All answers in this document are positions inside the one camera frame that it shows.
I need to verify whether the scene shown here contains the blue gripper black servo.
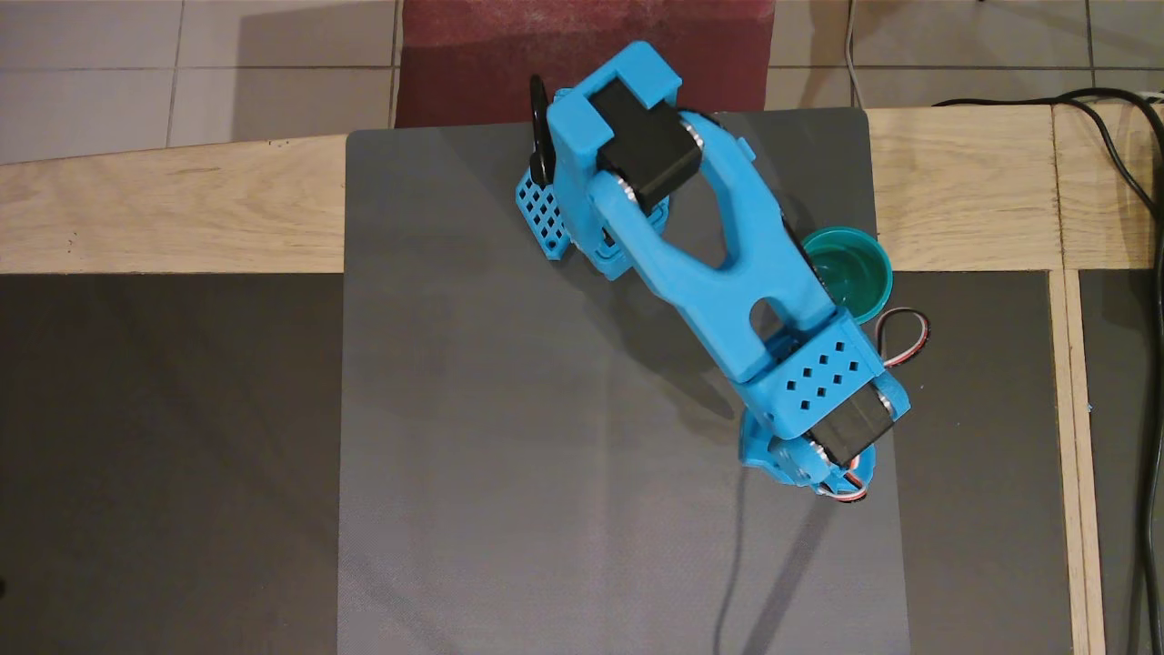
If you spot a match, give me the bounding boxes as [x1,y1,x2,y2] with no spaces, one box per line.
[738,411,879,505]

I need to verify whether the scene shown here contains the teal plastic cup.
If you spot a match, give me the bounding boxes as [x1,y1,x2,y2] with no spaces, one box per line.
[800,227,894,327]

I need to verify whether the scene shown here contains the grey rubber mat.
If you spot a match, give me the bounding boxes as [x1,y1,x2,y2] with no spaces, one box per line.
[336,107,912,655]

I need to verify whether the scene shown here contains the dark red rug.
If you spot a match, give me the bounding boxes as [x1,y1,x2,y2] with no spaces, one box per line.
[394,0,777,129]

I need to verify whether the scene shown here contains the red white black servo wire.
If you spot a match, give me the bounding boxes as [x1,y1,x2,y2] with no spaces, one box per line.
[876,308,932,370]

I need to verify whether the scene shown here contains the thin white cable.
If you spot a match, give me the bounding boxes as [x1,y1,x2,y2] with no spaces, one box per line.
[843,0,866,109]

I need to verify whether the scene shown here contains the black power cable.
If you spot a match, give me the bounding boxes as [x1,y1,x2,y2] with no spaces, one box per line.
[932,87,1164,655]

